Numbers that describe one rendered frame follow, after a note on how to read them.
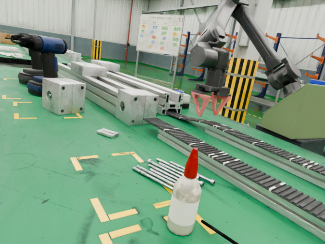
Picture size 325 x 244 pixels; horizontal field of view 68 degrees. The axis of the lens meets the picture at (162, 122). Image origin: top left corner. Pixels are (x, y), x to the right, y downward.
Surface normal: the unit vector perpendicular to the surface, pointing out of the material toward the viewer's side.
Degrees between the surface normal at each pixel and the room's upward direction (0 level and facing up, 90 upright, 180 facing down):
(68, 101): 90
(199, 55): 90
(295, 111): 90
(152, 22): 90
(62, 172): 0
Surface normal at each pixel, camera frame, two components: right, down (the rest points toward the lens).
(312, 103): 0.41, 0.31
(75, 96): 0.78, 0.29
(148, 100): 0.59, 0.31
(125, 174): 0.14, -0.95
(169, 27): -0.62, 0.13
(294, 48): -0.84, 0.03
